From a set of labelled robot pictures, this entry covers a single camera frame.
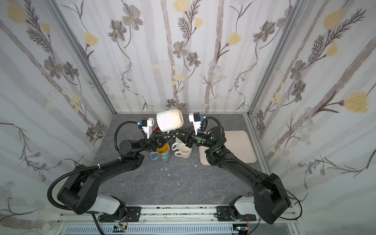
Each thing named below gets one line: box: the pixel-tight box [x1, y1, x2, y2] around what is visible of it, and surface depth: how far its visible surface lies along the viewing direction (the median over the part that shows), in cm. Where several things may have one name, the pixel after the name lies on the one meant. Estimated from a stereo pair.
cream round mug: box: [156, 108, 184, 133], surface depth 59 cm
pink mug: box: [174, 143, 192, 160], surface depth 92 cm
